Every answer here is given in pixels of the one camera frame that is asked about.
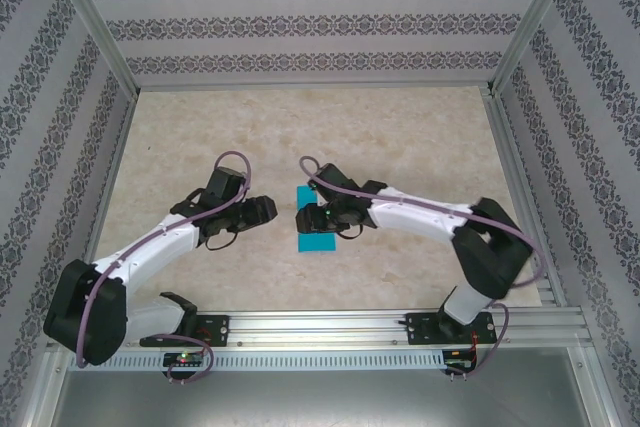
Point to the aluminium frame crossbar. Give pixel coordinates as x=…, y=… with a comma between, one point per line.
x=310, y=84

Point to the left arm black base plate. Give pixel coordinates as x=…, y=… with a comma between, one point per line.
x=220, y=329

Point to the grey metal sheet panel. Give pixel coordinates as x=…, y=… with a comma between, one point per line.
x=320, y=402

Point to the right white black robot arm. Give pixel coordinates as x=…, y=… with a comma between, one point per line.
x=415, y=217

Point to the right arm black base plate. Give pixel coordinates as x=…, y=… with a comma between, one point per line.
x=420, y=329

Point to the short aluminium frame post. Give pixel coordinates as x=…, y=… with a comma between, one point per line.
x=45, y=397
x=602, y=397

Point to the aluminium table side rail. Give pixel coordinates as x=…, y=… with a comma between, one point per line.
x=104, y=197
x=522, y=197

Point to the aluminium mounting rail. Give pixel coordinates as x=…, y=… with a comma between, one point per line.
x=310, y=327

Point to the blue square paper sheet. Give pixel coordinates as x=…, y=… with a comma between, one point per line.
x=317, y=243

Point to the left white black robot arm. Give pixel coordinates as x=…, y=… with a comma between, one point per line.
x=150, y=247

